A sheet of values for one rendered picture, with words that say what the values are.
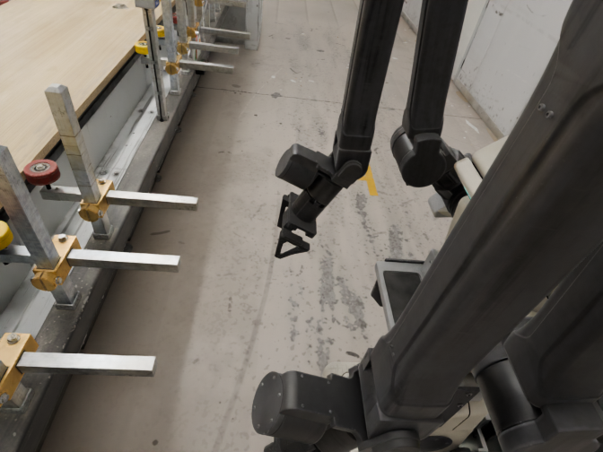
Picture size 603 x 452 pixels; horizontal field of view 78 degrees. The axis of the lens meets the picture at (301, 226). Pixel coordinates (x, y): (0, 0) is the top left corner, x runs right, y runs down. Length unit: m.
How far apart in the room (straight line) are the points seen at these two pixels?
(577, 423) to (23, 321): 1.19
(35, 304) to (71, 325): 0.21
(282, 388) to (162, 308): 1.58
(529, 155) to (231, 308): 1.76
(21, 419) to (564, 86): 1.02
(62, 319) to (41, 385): 0.16
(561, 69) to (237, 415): 1.59
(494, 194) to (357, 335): 1.71
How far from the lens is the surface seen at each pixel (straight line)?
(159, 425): 1.69
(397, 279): 0.74
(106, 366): 0.89
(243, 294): 1.94
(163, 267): 0.98
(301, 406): 0.37
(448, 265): 0.25
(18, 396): 1.00
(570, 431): 0.39
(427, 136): 0.65
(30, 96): 1.65
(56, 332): 1.11
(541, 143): 0.19
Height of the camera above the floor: 1.58
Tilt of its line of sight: 43 degrees down
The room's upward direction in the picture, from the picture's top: 10 degrees clockwise
